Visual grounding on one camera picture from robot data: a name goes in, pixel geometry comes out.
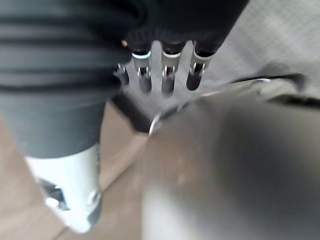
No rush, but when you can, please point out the grey checked bed sheet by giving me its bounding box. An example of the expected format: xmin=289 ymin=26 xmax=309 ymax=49
xmin=124 ymin=0 xmax=320 ymax=101

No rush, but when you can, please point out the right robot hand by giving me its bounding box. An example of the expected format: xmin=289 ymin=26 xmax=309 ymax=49
xmin=0 ymin=0 xmax=247 ymax=235

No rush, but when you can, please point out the silver robot leg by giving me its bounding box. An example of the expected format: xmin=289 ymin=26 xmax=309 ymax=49
xmin=141 ymin=72 xmax=320 ymax=240

